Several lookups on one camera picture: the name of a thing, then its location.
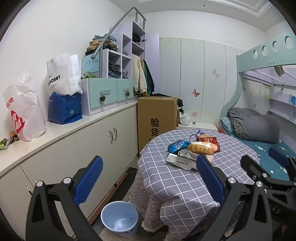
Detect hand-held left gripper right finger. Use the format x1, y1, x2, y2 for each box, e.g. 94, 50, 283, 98
185, 154, 273, 241

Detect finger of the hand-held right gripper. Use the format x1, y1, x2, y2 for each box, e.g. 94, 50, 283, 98
268, 147, 296, 181
240, 155, 296, 193

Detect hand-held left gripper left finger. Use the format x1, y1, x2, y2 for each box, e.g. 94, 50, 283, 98
25, 156, 104, 241

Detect white packet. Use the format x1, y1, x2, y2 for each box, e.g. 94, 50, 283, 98
167, 153, 198, 171

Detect light blue plastic bucket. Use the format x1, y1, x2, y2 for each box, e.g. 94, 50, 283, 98
101, 201, 139, 234

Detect teal fish-print bed sheet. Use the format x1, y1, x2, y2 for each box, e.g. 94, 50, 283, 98
218, 117, 296, 181

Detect orange snack packet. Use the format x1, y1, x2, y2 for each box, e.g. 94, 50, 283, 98
187, 141, 218, 155

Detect grey checked tablecloth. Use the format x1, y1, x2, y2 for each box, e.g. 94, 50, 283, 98
137, 129, 260, 232

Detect grey foil packet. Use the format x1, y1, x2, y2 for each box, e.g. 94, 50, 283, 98
177, 149, 199, 163

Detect long white cabinet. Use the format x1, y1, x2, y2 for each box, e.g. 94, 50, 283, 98
0, 101, 139, 241

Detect red snack packet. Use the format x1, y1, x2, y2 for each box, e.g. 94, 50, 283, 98
199, 134, 221, 152

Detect grey duvet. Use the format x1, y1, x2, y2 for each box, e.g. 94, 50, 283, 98
227, 107, 281, 144

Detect blue snack packet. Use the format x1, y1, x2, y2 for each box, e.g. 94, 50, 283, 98
167, 140, 190, 155

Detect white low platform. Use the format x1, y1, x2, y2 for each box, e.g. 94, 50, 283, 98
178, 123, 219, 133

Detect small white plastic bag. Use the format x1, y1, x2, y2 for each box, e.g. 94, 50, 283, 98
179, 111, 190, 126

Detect brown cardboard box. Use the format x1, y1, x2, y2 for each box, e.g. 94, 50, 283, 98
137, 97, 178, 154

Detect blue woven bag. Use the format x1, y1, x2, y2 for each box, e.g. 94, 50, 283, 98
48, 92, 83, 125

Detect light blue drawer unit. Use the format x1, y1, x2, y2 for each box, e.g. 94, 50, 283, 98
81, 77, 134, 116

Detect black cloth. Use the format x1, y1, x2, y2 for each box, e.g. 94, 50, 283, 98
150, 93, 184, 108

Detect white red-print plastic bag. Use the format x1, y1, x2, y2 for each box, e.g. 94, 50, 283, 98
3, 71, 46, 142

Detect light blue bunk bed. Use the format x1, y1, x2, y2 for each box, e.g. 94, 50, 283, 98
217, 32, 296, 181

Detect white wardrobe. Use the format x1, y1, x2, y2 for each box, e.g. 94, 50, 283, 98
159, 37, 245, 127

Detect white paper shopping bag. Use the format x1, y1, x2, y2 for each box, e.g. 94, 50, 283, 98
46, 52, 83, 95

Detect folded dark jeans stack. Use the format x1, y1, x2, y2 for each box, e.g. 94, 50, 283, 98
108, 64, 122, 79

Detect dark green hanging jacket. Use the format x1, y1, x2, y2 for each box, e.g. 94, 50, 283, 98
142, 59, 155, 94

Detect beige hanging jacket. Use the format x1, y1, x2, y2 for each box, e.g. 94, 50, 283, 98
132, 54, 148, 96

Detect pile of folded clothes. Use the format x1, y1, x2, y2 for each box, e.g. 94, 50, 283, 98
86, 34, 118, 55

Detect lilac cubby shelf unit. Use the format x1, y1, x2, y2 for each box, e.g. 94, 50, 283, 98
100, 21, 160, 93

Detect grey metal handrail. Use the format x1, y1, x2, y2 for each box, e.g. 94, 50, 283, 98
91, 7, 147, 77

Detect lilac wall shelf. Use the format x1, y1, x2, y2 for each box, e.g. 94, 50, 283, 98
269, 83, 296, 126

